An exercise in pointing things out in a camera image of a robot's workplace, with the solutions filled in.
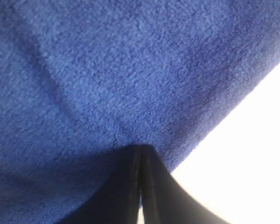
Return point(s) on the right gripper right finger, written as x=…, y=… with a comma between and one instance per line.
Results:
x=164, y=201

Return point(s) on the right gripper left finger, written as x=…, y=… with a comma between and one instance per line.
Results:
x=118, y=199

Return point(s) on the blue microfiber cloth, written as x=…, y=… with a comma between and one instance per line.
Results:
x=82, y=79

